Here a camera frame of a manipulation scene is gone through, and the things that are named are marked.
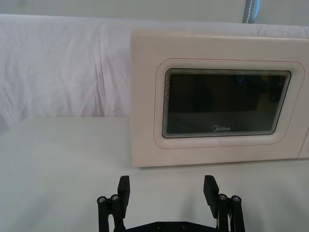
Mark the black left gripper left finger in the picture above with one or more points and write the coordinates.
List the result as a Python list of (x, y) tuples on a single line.
[(123, 193)]

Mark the white table cloth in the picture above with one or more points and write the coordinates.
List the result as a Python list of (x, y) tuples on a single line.
[(60, 174)]

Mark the cream microwave oven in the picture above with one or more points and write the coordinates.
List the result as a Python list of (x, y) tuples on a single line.
[(218, 96)]

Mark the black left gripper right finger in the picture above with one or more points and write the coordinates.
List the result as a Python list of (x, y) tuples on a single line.
[(212, 193)]

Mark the grey striped post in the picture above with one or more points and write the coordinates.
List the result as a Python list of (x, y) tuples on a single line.
[(251, 10)]

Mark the white curtain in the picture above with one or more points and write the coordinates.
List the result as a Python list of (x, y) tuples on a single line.
[(60, 65)]

